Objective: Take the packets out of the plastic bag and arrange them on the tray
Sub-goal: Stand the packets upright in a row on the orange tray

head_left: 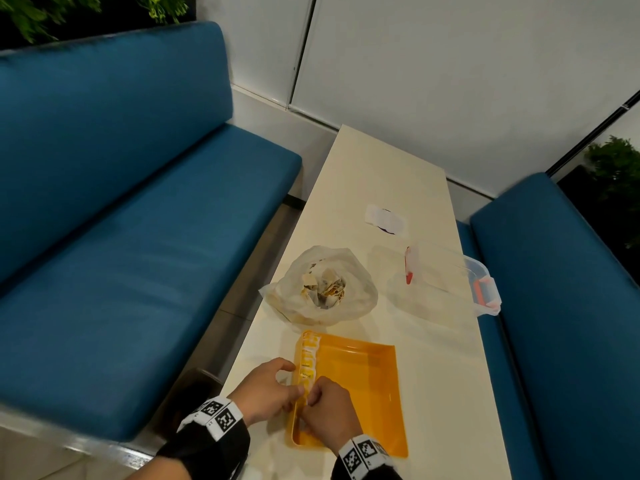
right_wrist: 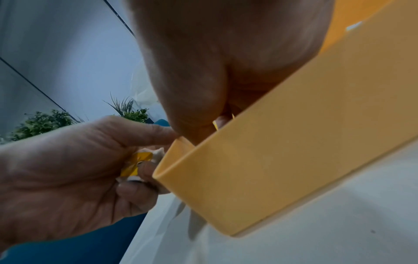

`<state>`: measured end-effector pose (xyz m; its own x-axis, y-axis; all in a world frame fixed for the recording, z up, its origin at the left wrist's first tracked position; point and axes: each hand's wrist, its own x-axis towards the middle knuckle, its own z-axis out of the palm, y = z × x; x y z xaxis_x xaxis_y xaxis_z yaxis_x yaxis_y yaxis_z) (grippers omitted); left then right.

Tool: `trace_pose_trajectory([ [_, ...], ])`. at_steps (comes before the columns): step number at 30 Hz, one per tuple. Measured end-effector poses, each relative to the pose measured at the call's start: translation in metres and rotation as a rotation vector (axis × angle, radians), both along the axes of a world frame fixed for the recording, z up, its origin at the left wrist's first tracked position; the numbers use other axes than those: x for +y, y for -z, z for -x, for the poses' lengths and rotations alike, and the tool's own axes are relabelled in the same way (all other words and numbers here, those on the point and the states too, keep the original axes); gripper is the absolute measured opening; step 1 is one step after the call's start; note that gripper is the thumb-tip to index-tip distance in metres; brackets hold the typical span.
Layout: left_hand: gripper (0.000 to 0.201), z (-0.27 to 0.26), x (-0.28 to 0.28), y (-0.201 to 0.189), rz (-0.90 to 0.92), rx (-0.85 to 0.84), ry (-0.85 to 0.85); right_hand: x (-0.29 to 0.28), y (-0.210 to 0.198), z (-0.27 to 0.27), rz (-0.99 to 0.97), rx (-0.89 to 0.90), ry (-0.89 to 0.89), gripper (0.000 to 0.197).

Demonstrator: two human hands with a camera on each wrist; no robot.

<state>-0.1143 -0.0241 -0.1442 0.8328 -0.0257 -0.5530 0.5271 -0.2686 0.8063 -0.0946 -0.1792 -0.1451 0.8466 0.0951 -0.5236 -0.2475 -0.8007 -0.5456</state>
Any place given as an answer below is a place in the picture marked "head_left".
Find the person's right hand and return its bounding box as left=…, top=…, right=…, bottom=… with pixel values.
left=299, top=376, right=363, bottom=455

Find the yellow tray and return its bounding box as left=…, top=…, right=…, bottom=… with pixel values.
left=285, top=329, right=409, bottom=459

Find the person's left hand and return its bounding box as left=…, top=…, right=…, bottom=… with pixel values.
left=227, top=357, right=306, bottom=428

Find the clear plastic bag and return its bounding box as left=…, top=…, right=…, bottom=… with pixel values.
left=259, top=245, right=379, bottom=327

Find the row of tea bags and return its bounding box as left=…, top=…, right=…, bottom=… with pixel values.
left=293, top=330, right=322, bottom=395

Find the person's right forearm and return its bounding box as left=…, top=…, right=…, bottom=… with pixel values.
left=329, top=462, right=403, bottom=480

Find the green leafy plant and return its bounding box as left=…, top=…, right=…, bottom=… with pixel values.
left=0, top=0, right=191, bottom=45
left=585, top=137, right=640, bottom=205

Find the blue sofa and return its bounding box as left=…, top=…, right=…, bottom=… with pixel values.
left=457, top=173, right=640, bottom=480
left=0, top=21, right=303, bottom=442

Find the black metal pole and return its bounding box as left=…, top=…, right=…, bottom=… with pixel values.
left=545, top=89, right=640, bottom=177

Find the white marker wristband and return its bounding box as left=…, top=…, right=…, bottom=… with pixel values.
left=338, top=434, right=393, bottom=480
left=177, top=396, right=245, bottom=441

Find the white paper patch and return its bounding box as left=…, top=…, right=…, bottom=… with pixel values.
left=363, top=203, right=409, bottom=237

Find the person's left forearm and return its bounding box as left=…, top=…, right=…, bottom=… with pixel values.
left=127, top=419, right=251, bottom=480

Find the clear box with red latches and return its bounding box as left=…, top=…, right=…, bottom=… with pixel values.
left=387, top=242, right=503, bottom=318

